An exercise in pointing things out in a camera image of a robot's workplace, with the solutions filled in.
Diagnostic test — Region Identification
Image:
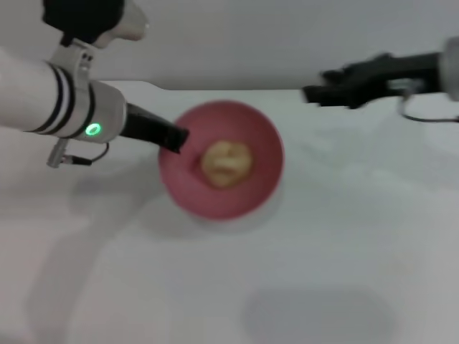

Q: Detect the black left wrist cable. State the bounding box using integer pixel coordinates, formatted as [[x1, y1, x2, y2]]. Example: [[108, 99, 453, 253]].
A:
[[46, 138, 110, 169]]

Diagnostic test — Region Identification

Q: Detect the pink plastic bowl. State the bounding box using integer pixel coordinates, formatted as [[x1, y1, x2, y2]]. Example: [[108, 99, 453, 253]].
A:
[[157, 100, 286, 223]]

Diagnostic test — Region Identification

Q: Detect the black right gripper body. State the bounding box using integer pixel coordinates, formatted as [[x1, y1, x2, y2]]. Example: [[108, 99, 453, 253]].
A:
[[346, 52, 444, 109]]

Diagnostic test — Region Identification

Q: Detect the beige egg yolk pastry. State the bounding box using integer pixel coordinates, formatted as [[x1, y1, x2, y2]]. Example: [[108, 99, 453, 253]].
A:
[[199, 140, 255, 189]]

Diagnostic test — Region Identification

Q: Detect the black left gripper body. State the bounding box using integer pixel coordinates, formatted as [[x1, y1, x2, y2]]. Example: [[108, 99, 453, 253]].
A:
[[119, 102, 177, 149]]

